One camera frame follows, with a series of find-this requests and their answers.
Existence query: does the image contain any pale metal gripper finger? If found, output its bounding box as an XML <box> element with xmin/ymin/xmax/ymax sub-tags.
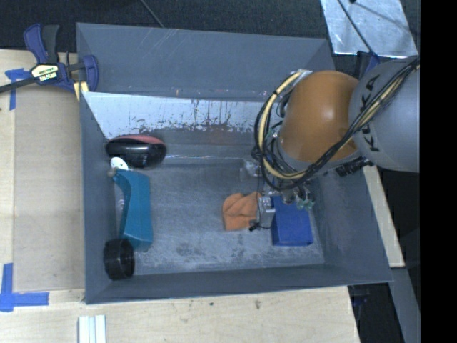
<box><xmin>243</xmin><ymin>158</ymin><xmax>263</xmax><ymax>183</ymax></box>
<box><xmin>256</xmin><ymin>195</ymin><xmax>277</xmax><ymax>230</ymax></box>

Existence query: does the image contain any orange cloth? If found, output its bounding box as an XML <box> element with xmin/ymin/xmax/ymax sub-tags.
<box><xmin>221</xmin><ymin>191</ymin><xmax>263</xmax><ymax>232</ymax></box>

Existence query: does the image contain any blue box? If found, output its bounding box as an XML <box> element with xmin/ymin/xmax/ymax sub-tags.
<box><xmin>269</xmin><ymin>195</ymin><xmax>315</xmax><ymax>247</ymax></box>

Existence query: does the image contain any grey metal bin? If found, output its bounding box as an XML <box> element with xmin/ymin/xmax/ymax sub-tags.
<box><xmin>75</xmin><ymin>21</ymin><xmax>394</xmax><ymax>305</ymax></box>

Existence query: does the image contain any black oval object red top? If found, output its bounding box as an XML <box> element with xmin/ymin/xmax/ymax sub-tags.
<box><xmin>105</xmin><ymin>134</ymin><xmax>168</xmax><ymax>169</ymax></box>

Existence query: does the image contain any black round cup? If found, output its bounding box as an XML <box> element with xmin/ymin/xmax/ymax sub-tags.
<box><xmin>102</xmin><ymin>238</ymin><xmax>136</xmax><ymax>282</ymax></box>

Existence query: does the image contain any black cylinder on white bracket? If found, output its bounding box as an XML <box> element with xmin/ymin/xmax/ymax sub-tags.
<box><xmin>334</xmin><ymin>156</ymin><xmax>371</xmax><ymax>178</ymax></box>

